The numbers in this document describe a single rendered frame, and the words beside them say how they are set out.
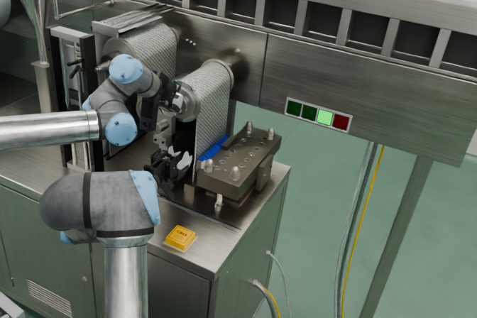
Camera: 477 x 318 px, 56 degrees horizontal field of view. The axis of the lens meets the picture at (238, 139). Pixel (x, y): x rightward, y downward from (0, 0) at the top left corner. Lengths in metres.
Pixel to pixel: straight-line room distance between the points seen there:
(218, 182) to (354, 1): 0.73
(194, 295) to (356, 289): 1.33
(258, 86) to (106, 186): 0.94
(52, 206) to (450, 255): 2.62
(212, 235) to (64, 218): 0.66
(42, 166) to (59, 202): 0.91
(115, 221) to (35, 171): 0.94
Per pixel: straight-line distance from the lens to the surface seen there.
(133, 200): 0.91
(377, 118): 1.63
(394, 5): 1.51
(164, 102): 1.34
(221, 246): 1.46
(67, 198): 0.93
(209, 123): 1.60
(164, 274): 1.58
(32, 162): 1.88
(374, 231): 3.10
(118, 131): 1.08
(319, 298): 2.59
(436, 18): 1.51
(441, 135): 1.63
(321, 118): 1.67
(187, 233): 1.46
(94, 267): 1.81
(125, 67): 1.17
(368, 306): 2.39
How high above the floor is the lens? 1.93
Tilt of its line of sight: 31 degrees down
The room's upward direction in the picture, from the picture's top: 6 degrees clockwise
